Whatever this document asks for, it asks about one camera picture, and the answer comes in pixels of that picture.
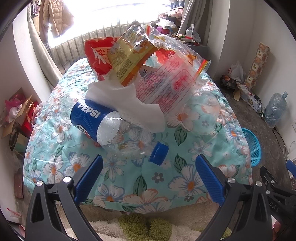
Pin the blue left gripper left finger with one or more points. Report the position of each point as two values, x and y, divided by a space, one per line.
85 179

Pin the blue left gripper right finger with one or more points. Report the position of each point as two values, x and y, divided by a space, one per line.
211 179

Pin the Pepsi plastic bottle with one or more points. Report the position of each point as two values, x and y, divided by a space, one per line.
116 135

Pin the white tissue cloth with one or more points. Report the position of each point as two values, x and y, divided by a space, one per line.
111 94

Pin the yellow snack wrapper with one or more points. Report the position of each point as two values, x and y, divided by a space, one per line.
129 53

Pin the blue plastic basket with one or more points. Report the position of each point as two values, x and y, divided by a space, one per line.
254 146

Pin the floral teal bed quilt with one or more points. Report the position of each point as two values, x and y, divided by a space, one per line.
159 172

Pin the green white fluffy rug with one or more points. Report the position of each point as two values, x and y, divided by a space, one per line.
140 227

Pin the paper gift bags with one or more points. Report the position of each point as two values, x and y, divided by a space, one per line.
17 120

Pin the large water jug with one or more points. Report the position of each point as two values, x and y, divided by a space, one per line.
275 108

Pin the white plastic bag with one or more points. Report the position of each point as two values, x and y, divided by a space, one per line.
236 72

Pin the clear printed plastic bag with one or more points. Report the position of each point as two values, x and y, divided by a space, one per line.
176 71

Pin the red snack bag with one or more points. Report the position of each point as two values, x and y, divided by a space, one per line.
96 53

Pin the tall printed cardboard box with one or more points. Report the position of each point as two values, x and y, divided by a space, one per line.
257 66

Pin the grey cabinet with clutter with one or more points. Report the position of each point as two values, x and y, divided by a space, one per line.
168 23

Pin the grey curtain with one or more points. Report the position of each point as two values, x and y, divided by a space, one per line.
198 13

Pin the hanging brown jacket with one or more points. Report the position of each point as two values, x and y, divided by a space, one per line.
54 16

